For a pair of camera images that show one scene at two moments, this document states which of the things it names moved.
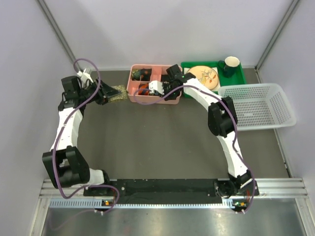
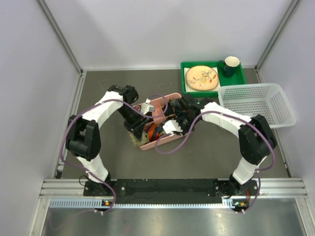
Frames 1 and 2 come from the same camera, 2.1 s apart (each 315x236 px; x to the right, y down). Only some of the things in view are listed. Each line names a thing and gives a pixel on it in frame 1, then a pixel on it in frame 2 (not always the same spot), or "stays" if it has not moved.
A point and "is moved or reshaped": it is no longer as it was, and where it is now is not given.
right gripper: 167,98 -> 184,132
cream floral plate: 206,75 stays
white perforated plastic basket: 260,105 stays
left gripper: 104,93 -> 138,129
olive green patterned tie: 122,96 is moved or reshaped
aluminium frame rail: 286,188 stays
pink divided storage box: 141,74 -> 155,111
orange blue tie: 143,92 -> 154,132
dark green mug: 229,66 stays
